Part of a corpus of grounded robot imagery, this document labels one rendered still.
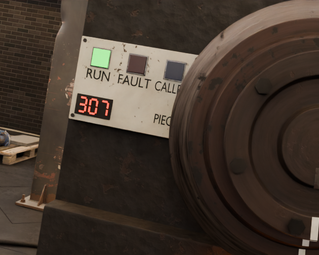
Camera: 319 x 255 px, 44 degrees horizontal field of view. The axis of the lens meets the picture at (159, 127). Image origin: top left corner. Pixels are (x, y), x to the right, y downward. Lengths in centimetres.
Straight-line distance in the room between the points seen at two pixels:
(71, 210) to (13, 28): 709
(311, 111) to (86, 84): 47
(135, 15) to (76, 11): 266
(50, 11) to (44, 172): 448
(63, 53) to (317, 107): 304
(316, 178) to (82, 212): 48
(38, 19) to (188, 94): 705
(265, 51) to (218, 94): 10
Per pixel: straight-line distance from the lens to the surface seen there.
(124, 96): 84
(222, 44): 69
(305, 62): 61
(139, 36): 87
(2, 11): 803
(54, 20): 755
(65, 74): 349
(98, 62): 86
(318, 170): 61
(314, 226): 64
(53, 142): 354
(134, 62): 84
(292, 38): 67
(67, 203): 92
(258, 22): 70
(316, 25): 70
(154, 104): 83
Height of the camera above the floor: 115
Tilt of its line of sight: 5 degrees down
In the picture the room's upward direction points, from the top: 10 degrees clockwise
